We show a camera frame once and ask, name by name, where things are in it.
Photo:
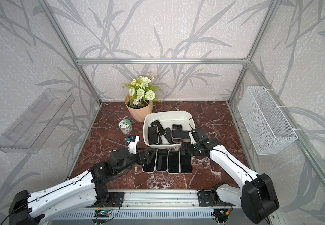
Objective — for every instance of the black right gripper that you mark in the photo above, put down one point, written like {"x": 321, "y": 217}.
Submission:
{"x": 188, "y": 148}

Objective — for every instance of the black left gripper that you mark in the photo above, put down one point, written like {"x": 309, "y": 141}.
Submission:
{"x": 146, "y": 160}

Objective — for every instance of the phone with pink case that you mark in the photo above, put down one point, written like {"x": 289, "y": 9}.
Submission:
{"x": 150, "y": 167}

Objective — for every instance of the phone with light blue case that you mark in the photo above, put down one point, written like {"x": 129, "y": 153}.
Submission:
{"x": 161, "y": 160}

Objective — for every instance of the phone with cream case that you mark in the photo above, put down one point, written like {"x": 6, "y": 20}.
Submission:
{"x": 173, "y": 162}

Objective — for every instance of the large phone grey case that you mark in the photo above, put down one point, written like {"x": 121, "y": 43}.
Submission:
{"x": 153, "y": 135}

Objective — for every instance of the small phone pink case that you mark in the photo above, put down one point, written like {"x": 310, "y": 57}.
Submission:
{"x": 177, "y": 127}

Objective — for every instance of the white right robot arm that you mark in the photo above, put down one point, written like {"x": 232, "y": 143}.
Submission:
{"x": 255, "y": 194}

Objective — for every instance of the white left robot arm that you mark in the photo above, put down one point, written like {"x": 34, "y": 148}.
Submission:
{"x": 85, "y": 190}

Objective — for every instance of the dark phone back of box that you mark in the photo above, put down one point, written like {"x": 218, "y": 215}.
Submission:
{"x": 161, "y": 129}

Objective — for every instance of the phone light blue bottom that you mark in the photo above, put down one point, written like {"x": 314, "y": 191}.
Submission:
{"x": 168, "y": 136}

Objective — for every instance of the white plastic storage box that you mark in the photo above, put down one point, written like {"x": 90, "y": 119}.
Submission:
{"x": 167, "y": 119}

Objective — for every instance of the round tin with cartoon lid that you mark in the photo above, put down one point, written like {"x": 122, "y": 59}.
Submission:
{"x": 126, "y": 127}

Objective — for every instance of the beige flower pot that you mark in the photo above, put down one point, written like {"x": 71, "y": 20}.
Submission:
{"x": 141, "y": 113}

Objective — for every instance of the white and green artificial flowers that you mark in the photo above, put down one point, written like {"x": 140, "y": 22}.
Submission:
{"x": 141, "y": 92}

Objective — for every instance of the right circuit board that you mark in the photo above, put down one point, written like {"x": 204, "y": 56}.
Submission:
{"x": 220, "y": 213}

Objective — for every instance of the circuit board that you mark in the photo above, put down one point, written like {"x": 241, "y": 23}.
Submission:
{"x": 220, "y": 213}
{"x": 102, "y": 213}

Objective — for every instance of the left circuit board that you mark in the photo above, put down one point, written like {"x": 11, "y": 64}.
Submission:
{"x": 102, "y": 213}

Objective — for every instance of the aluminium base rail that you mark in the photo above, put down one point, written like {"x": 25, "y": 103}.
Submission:
{"x": 155, "y": 204}

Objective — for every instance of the white wire mesh basket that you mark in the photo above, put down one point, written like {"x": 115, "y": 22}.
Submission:
{"x": 268, "y": 128}

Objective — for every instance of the clear acrylic wall shelf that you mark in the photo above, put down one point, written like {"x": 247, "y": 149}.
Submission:
{"x": 31, "y": 130}

